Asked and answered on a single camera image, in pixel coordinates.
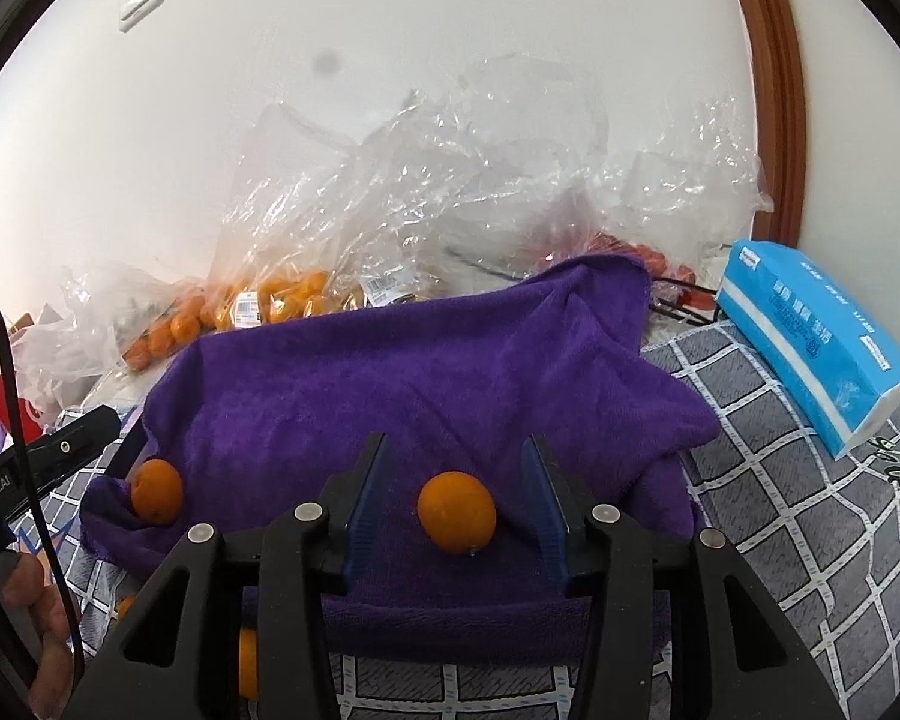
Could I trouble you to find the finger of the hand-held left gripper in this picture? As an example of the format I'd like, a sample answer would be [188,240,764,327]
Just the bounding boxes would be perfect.
[16,405,122,482]

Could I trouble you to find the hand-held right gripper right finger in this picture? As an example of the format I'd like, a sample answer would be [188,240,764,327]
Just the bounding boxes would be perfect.
[521,433,848,720]

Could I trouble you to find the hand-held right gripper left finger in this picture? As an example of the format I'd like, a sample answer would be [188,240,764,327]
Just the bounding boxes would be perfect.
[64,433,389,720]

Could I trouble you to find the smooth oval orange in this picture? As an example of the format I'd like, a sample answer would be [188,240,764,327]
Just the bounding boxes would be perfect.
[418,471,498,556]

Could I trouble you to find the medium orange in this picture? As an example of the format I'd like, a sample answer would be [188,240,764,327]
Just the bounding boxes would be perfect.
[130,459,185,526]

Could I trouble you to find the purple towel-lined tray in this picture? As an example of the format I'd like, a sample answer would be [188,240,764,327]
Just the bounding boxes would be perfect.
[81,253,721,665]

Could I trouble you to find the person's left hand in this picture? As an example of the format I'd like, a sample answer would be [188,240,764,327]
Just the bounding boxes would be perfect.
[1,557,74,719]

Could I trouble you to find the red paper bag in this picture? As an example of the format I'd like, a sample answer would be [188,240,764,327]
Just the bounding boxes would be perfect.
[0,360,57,452]

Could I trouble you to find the white plastic bag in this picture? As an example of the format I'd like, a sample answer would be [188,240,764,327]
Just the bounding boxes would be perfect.
[13,300,121,422]

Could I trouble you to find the clear bag of tangerines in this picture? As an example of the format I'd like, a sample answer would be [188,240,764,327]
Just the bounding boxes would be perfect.
[56,262,222,391]

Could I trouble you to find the labelled clear bag of oranges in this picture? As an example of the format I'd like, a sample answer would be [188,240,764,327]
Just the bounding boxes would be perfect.
[210,101,391,331]

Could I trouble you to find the grey checked bedsheet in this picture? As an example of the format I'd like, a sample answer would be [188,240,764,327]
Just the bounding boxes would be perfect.
[15,315,900,720]

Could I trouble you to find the blue tissue pack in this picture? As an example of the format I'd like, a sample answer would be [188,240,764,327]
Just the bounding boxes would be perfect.
[715,238,900,462]

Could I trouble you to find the crumpled clear plastic bag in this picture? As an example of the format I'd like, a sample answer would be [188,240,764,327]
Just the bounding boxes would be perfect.
[360,52,773,301]

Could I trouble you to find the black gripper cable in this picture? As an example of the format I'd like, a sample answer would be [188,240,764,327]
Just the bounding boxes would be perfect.
[0,270,89,680]

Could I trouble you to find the brown wooden door frame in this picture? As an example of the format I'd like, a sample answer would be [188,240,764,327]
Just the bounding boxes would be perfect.
[720,0,807,241]

